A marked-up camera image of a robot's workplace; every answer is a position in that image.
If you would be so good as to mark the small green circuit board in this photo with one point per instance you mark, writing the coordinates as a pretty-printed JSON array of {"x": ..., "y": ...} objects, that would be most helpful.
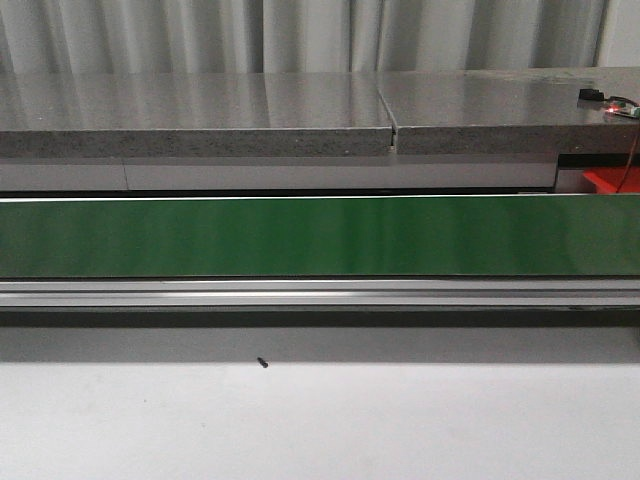
[{"x": 623, "y": 109}]

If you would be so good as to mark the red plastic bin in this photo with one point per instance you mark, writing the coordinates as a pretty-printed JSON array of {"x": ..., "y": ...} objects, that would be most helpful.
[{"x": 612, "y": 180}]

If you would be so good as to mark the aluminium conveyor frame rail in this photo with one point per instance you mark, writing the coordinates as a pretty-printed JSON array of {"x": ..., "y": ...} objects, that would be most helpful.
[{"x": 320, "y": 294}]

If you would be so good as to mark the grey stone countertop slab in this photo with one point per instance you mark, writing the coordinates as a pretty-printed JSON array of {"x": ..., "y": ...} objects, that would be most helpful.
[
  {"x": 192, "y": 115},
  {"x": 504, "y": 112}
]

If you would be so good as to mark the green conveyor belt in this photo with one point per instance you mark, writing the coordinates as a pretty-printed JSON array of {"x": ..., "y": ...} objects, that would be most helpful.
[{"x": 537, "y": 235}]

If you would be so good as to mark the grey stone countertop left slab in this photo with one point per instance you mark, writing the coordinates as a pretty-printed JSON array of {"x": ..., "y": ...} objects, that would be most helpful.
[{"x": 192, "y": 115}]

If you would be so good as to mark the grey stone countertop right slab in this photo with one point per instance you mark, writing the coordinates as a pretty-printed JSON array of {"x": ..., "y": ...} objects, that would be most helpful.
[{"x": 504, "y": 112}]

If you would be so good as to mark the white cabinet front panel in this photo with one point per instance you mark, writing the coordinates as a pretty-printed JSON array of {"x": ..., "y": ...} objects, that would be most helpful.
[{"x": 442, "y": 171}]

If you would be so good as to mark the black sensor module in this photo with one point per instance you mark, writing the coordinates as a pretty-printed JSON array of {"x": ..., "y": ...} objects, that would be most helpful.
[{"x": 592, "y": 95}]

